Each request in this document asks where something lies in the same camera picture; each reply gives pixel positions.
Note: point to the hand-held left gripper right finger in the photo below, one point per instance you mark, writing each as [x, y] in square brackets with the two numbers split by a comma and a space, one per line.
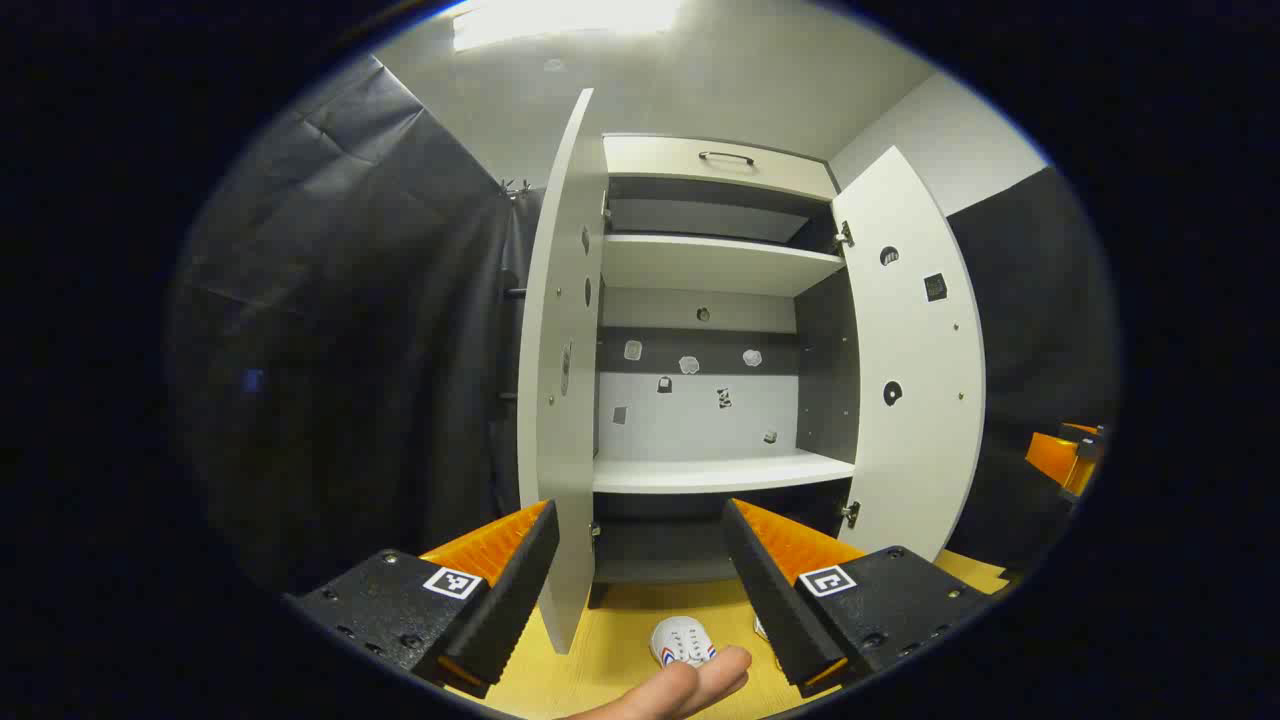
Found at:
[775, 610]

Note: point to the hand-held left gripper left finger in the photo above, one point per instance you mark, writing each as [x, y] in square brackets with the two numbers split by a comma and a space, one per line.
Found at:
[510, 610]

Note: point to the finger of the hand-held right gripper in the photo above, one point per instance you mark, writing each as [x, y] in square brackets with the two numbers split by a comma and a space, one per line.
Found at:
[1050, 455]

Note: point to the white shoe cabinet door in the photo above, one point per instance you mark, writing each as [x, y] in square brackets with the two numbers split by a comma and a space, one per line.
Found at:
[560, 400]
[920, 450]

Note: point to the white shoe cabinet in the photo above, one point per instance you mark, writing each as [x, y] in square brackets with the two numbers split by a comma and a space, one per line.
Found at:
[690, 420]

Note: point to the white cabinet shelf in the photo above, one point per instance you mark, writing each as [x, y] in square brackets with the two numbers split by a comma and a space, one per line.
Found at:
[700, 265]
[700, 472]

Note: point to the white cabinet drawer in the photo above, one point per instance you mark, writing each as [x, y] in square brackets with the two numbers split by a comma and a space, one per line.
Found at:
[660, 160]

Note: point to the black backdrop cloth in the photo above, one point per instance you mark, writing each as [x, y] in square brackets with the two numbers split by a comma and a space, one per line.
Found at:
[350, 300]

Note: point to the metal backdrop clips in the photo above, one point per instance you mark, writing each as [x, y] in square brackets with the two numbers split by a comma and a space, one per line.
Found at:
[515, 188]

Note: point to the ceiling light panel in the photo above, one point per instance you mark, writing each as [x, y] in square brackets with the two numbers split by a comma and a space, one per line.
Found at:
[560, 18]

